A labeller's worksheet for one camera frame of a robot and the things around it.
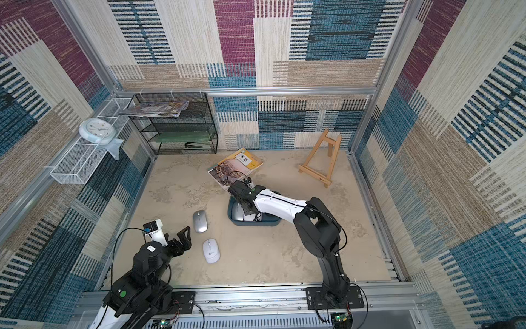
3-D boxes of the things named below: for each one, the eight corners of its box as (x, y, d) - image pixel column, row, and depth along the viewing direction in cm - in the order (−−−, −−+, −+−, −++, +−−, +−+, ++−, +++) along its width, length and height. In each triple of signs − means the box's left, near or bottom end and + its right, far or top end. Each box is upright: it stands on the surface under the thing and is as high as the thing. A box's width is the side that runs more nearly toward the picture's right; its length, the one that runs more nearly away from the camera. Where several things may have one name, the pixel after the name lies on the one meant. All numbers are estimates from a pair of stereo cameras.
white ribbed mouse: (207, 266, 83) (206, 265, 81) (202, 243, 89) (201, 241, 87) (222, 260, 84) (221, 259, 82) (216, 238, 90) (215, 236, 88)
